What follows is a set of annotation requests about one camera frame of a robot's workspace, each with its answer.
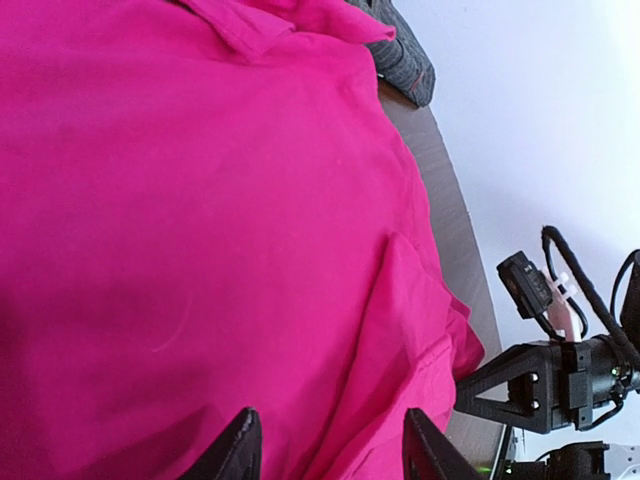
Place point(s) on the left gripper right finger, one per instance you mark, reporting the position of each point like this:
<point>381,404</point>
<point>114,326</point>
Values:
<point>427,454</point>

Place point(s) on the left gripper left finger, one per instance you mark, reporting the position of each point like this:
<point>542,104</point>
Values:
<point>236,454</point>

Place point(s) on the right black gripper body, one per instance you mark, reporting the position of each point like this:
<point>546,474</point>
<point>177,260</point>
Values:
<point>590,381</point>

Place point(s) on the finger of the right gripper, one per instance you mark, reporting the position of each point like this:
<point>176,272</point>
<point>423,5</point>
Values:
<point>515,389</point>

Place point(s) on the red garment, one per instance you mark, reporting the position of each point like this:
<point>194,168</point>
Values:
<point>205,208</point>

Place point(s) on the black pinstriped shirt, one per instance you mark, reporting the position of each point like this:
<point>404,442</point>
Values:
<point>402,62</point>

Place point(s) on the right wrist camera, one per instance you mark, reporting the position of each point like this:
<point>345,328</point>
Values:
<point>548,301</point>

